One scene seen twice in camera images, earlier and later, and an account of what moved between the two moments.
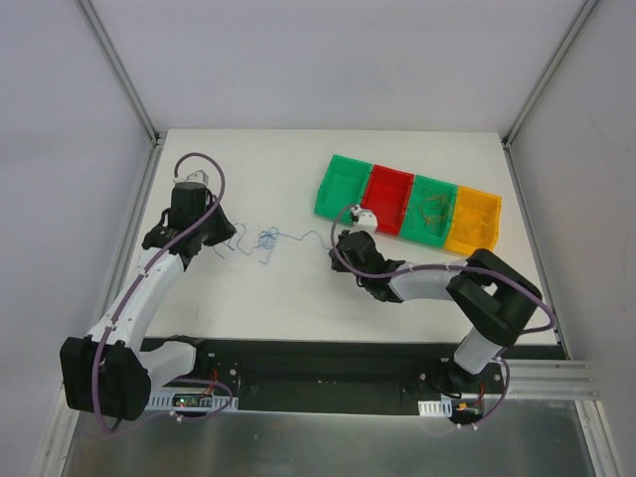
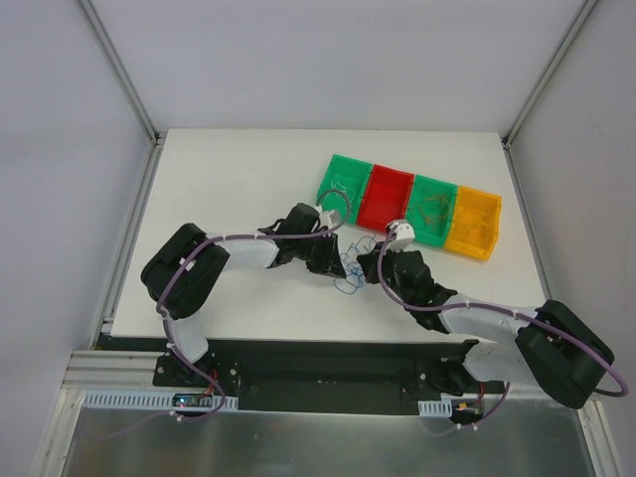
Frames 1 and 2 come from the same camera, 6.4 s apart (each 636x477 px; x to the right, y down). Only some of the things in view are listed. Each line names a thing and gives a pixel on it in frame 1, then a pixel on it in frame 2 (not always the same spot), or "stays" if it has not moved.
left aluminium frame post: [123, 75] stays
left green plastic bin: [342, 187] stays
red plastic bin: [387, 195] stays
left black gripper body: [219, 231] -> [327, 255]
